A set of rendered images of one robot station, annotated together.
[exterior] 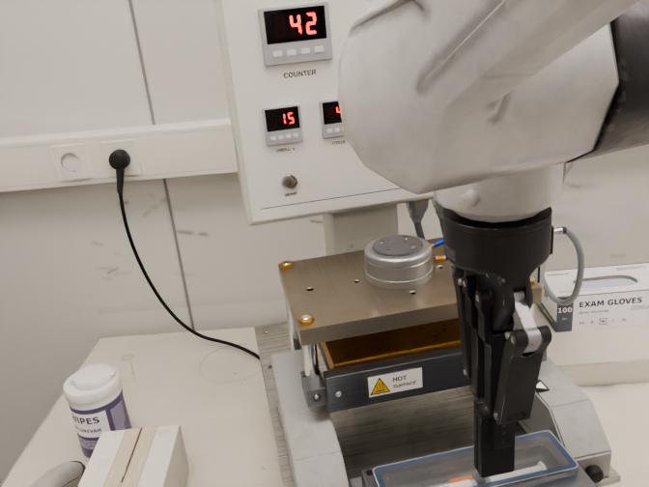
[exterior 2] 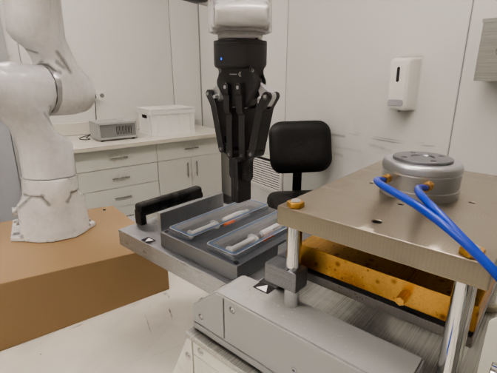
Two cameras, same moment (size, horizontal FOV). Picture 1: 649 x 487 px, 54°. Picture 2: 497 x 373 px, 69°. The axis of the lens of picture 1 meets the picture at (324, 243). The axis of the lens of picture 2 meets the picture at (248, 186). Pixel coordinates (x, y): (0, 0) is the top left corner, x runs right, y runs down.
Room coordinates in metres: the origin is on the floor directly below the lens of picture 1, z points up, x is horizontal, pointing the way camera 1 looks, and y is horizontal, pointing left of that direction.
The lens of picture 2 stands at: (0.85, -0.47, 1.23)
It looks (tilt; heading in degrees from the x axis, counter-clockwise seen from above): 17 degrees down; 140
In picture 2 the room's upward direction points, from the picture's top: straight up
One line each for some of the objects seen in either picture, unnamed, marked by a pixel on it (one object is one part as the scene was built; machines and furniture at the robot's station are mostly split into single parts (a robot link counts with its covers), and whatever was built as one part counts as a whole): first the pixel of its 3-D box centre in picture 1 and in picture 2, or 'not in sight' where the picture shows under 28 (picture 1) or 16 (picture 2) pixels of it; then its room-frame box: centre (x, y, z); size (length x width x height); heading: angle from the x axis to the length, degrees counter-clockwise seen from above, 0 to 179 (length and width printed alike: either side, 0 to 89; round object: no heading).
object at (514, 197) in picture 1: (510, 159); (240, 15); (0.44, -0.14, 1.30); 0.13 x 0.12 x 0.05; 98
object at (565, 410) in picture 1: (534, 389); (282, 337); (0.63, -0.23, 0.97); 0.26 x 0.05 x 0.07; 9
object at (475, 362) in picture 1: (488, 335); (247, 122); (0.44, -0.12, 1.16); 0.04 x 0.01 x 0.11; 98
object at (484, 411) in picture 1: (502, 352); (234, 121); (0.41, -0.13, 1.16); 0.04 x 0.01 x 0.11; 98
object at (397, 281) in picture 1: (408, 280); (440, 226); (0.71, -0.10, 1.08); 0.31 x 0.24 x 0.13; 99
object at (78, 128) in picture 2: not in sight; (129, 124); (-2.30, 0.81, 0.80); 1.29 x 0.04 x 0.10; 87
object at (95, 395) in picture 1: (99, 412); not in sight; (0.87, 0.39, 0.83); 0.09 x 0.09 x 0.15
